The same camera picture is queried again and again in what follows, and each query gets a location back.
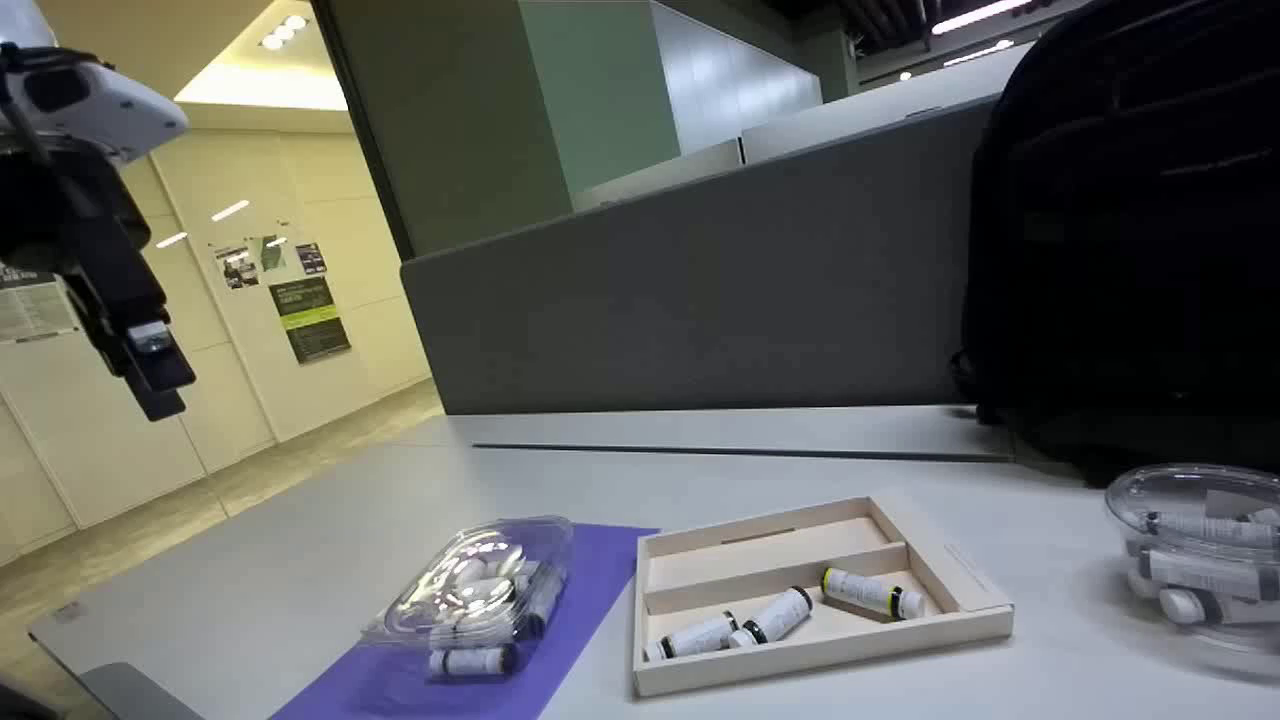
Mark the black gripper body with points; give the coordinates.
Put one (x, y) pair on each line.
(64, 221)

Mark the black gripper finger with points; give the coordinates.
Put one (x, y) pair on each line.
(166, 391)
(134, 337)

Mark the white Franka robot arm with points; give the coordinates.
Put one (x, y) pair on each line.
(100, 109)

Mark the small white bottle black cap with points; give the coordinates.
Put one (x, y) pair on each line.
(540, 607)
(697, 639)
(470, 661)
(779, 615)

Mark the white bottle with yellow band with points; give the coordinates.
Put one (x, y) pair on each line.
(868, 595)

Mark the purple mat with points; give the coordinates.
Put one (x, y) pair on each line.
(385, 687)

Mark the green pillar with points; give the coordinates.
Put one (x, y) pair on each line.
(493, 105)

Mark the grey desk partition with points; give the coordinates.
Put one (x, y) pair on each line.
(693, 292)

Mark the black backpack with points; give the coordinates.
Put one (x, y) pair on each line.
(1132, 224)

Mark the clear glass bowl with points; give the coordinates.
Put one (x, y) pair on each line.
(1202, 640)

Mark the small wall notice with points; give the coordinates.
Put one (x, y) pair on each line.
(308, 258)
(273, 248)
(238, 266)

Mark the dark wall poster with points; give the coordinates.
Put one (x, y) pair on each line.
(308, 318)

